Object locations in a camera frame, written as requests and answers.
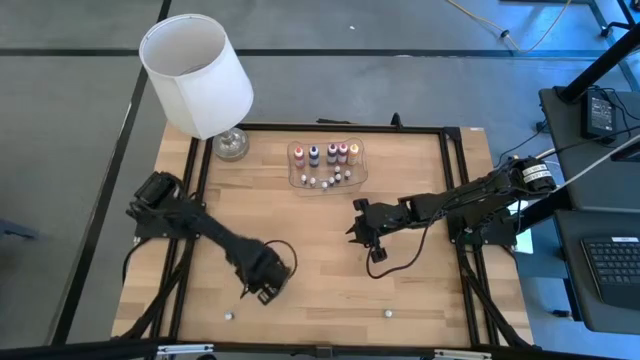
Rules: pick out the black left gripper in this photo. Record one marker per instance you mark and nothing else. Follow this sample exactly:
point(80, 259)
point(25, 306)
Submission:
point(262, 270)

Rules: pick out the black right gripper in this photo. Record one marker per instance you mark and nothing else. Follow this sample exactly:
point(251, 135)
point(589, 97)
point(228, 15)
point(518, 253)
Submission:
point(385, 217)

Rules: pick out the yellow food coloring bottle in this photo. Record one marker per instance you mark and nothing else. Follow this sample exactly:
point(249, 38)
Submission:
point(353, 154)

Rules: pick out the pink food coloring bottle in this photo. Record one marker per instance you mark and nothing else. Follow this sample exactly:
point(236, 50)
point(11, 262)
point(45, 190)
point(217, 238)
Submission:
point(342, 152)

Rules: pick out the purple food coloring bottle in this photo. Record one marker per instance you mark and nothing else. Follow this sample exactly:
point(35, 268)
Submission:
point(332, 153)

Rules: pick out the blue food coloring bottle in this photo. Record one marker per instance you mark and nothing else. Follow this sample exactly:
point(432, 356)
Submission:
point(313, 156)

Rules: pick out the orange food coloring bottle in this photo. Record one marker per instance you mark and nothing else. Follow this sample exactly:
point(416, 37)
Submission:
point(298, 156)

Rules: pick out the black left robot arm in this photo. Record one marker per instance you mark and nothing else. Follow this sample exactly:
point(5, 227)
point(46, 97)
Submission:
point(210, 232)

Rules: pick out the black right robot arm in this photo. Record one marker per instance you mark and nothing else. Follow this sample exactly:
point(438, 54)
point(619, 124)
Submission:
point(475, 197)

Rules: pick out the clear plastic bin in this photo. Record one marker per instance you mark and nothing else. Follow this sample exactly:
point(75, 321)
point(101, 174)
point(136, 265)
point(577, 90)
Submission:
point(360, 182)

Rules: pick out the black clamp knob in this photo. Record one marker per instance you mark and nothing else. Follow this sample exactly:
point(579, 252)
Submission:
point(396, 120)

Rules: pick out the white shade table lamp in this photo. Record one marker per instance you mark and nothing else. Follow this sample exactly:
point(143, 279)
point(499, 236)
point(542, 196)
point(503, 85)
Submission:
point(195, 75)

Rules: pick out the dark grey side desk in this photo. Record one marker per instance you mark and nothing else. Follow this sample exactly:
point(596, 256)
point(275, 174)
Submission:
point(575, 280)

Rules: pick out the grey chair leg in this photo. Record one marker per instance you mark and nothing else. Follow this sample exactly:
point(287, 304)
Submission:
point(17, 230)

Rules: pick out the black keyboard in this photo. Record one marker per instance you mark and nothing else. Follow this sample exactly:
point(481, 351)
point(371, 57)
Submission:
point(615, 270)

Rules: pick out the black power adapter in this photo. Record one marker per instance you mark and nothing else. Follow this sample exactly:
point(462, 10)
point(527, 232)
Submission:
point(598, 115)

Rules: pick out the black diagonal pole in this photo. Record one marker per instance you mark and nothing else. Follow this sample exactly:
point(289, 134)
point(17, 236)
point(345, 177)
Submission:
point(600, 62)

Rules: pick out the black chair base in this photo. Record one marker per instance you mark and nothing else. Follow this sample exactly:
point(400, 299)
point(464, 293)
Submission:
point(620, 25)

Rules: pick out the silver metal bracket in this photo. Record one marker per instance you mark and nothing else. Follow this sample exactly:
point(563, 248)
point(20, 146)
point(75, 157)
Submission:
point(462, 355)
point(185, 349)

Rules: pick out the black aluminium table frame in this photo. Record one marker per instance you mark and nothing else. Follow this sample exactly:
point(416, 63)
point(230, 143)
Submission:
point(350, 128)

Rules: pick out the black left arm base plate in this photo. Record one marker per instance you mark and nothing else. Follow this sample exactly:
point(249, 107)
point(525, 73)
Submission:
point(145, 234)

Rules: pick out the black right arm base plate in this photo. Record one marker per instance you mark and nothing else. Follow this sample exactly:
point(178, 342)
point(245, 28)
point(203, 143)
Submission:
point(500, 239)

